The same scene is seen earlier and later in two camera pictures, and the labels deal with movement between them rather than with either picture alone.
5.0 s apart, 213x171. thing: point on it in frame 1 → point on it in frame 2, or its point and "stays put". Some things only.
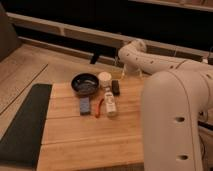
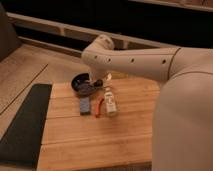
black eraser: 115,87 → 98,83
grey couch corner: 9,40 stays put
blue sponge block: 85,106 stays put
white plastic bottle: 111,107 stays put
